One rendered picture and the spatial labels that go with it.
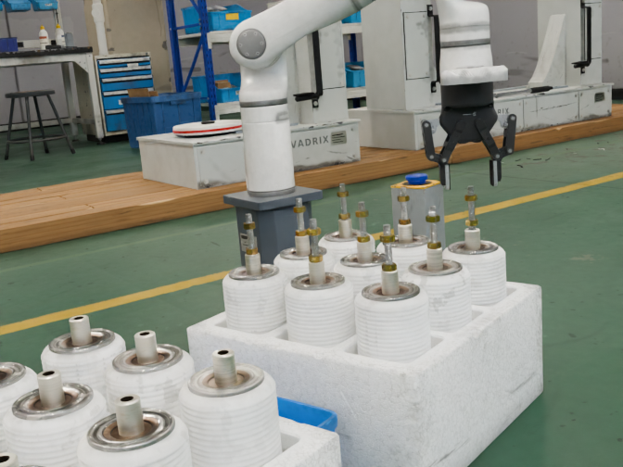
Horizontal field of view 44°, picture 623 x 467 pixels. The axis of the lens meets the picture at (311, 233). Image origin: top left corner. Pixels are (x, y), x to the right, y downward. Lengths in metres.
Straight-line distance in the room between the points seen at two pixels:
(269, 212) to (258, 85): 0.24
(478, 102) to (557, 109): 3.31
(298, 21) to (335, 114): 2.06
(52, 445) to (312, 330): 0.41
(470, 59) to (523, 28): 6.38
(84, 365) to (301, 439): 0.27
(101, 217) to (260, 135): 1.46
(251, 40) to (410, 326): 0.68
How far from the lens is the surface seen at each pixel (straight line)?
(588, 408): 1.29
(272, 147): 1.48
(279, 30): 1.45
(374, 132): 3.94
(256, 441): 0.77
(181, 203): 2.98
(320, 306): 1.04
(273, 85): 1.50
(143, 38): 7.46
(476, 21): 1.14
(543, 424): 1.23
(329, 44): 3.47
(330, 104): 3.47
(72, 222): 2.83
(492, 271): 1.18
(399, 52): 3.76
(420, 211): 1.40
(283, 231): 1.48
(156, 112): 5.50
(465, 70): 1.10
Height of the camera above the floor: 0.56
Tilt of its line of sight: 13 degrees down
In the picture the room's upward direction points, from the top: 5 degrees counter-clockwise
